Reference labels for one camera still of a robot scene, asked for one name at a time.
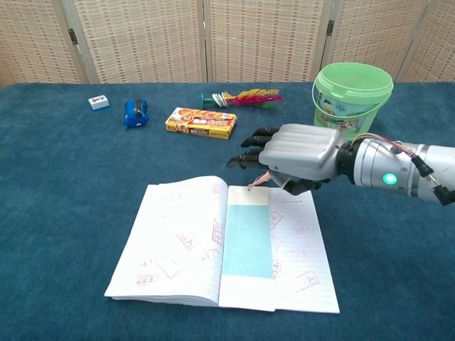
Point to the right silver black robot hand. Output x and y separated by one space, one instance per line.
302 149

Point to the blue white bookmark pink tassel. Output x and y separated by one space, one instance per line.
249 241

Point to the white notebook with red stamps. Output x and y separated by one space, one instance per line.
167 231

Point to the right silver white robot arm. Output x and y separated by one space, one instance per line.
377 167

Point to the green plastic bucket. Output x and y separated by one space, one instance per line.
341 92

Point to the colourful feather shuttlecock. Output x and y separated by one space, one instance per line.
249 96

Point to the yellow curry box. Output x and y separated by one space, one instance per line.
199 124

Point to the dark metal screen hinge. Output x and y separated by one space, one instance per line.
73 36
330 27

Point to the blue toy pack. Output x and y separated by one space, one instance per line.
135 115

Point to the woven folding screen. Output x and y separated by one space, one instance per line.
142 35

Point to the white mahjong tile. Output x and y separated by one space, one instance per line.
97 102

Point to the dark blue table cloth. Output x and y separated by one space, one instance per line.
71 213

